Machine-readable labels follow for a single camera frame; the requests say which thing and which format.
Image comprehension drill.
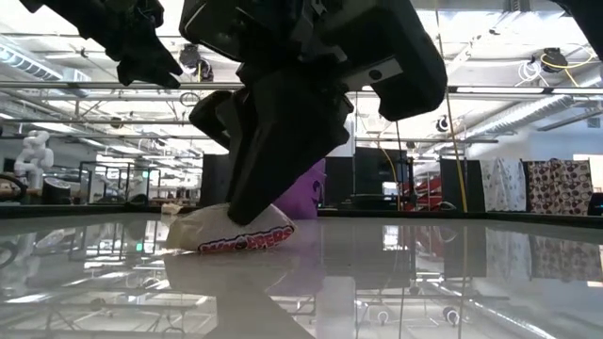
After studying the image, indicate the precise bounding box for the black partition panel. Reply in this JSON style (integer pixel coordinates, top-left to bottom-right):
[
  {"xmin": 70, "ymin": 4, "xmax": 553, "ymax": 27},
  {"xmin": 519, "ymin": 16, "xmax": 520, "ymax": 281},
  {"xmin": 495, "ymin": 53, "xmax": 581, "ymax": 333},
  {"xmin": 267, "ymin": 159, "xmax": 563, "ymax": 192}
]
[
  {"xmin": 324, "ymin": 147, "xmax": 411, "ymax": 211},
  {"xmin": 200, "ymin": 153, "xmax": 233, "ymax": 207},
  {"xmin": 440, "ymin": 157, "xmax": 481, "ymax": 213}
]

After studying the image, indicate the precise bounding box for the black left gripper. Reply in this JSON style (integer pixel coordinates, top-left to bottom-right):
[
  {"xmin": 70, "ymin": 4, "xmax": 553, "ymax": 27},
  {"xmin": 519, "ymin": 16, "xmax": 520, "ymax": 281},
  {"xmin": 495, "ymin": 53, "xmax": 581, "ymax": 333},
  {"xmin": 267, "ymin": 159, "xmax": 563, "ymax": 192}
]
[{"xmin": 77, "ymin": 0, "xmax": 185, "ymax": 90}]

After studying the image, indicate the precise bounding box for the grey metal ceiling rail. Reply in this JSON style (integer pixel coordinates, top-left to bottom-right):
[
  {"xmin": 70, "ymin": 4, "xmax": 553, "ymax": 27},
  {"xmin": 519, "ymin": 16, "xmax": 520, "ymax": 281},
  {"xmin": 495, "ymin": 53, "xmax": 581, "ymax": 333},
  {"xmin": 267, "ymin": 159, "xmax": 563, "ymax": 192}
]
[{"xmin": 0, "ymin": 79, "xmax": 603, "ymax": 94}]

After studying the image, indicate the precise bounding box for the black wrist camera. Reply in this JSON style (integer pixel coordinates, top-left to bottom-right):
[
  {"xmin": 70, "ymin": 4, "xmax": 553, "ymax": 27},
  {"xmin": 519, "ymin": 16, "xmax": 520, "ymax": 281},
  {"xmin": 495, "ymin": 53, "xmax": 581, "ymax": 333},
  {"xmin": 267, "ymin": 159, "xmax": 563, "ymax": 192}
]
[{"xmin": 324, "ymin": 0, "xmax": 448, "ymax": 122}]

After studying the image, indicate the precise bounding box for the white floral patterned cloth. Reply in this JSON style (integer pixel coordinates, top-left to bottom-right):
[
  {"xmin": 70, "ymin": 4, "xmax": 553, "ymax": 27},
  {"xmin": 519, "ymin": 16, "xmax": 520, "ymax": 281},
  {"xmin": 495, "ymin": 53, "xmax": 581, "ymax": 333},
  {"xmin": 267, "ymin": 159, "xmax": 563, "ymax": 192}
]
[{"xmin": 479, "ymin": 157, "xmax": 528, "ymax": 212}]

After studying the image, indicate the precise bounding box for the white building column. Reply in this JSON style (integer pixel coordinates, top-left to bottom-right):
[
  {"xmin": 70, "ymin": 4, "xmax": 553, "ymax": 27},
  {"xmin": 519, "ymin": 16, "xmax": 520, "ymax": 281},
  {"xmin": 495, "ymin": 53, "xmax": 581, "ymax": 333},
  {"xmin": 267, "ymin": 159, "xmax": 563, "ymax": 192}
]
[{"xmin": 329, "ymin": 115, "xmax": 357, "ymax": 159}]

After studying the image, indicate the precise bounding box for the long yellow cable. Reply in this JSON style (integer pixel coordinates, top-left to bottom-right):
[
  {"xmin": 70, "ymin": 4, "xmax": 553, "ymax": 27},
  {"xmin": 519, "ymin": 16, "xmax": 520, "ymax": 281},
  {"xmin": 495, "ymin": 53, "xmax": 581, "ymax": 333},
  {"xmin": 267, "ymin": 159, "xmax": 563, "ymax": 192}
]
[{"xmin": 442, "ymin": 89, "xmax": 470, "ymax": 213}]

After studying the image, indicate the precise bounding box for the black aluminium table frame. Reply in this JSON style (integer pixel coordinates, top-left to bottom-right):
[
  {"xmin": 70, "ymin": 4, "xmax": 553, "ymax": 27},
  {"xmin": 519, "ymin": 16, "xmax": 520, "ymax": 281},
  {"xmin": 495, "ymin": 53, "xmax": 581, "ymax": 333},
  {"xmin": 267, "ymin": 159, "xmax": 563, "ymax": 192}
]
[{"xmin": 0, "ymin": 202, "xmax": 603, "ymax": 230}]

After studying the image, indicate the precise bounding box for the grey ventilation duct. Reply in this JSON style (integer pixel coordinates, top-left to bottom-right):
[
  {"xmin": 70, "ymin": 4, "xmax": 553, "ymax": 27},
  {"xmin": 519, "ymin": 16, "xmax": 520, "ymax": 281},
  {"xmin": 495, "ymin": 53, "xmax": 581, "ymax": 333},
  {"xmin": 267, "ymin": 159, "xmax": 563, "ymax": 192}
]
[
  {"xmin": 0, "ymin": 46, "xmax": 65, "ymax": 81},
  {"xmin": 465, "ymin": 77, "xmax": 603, "ymax": 137}
]

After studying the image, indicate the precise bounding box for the small purple bucket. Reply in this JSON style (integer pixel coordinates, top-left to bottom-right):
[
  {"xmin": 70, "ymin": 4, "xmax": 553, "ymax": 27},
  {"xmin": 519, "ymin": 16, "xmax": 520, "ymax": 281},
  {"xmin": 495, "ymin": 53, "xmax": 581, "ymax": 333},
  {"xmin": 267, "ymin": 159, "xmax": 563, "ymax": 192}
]
[{"xmin": 271, "ymin": 158, "xmax": 327, "ymax": 220}]

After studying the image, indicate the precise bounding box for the dark dotted patterned cloth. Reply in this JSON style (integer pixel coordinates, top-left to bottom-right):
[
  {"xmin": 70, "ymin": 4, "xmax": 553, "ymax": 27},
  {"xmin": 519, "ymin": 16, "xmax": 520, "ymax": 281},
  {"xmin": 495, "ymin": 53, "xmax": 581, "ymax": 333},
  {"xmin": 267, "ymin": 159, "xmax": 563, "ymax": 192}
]
[{"xmin": 527, "ymin": 158, "xmax": 595, "ymax": 218}]

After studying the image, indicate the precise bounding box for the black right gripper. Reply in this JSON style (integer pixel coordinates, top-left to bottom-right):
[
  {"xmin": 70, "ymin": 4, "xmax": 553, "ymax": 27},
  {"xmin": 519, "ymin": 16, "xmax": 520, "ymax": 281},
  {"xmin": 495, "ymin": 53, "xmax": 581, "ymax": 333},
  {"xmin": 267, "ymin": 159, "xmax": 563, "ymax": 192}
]
[{"xmin": 178, "ymin": 0, "xmax": 359, "ymax": 226}]

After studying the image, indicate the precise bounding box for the yellow hanging cable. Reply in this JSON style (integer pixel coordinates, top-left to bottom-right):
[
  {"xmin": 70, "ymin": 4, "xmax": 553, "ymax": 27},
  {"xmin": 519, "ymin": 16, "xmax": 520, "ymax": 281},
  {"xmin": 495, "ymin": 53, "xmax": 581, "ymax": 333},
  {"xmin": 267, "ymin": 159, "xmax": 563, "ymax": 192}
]
[{"xmin": 376, "ymin": 140, "xmax": 401, "ymax": 211}]

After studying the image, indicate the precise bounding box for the red machine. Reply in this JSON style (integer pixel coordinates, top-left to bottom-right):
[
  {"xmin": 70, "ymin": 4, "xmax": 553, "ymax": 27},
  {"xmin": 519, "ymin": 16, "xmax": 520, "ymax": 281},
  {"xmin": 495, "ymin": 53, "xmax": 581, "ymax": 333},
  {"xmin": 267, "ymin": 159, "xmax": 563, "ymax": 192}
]
[{"xmin": 409, "ymin": 173, "xmax": 444, "ymax": 211}]

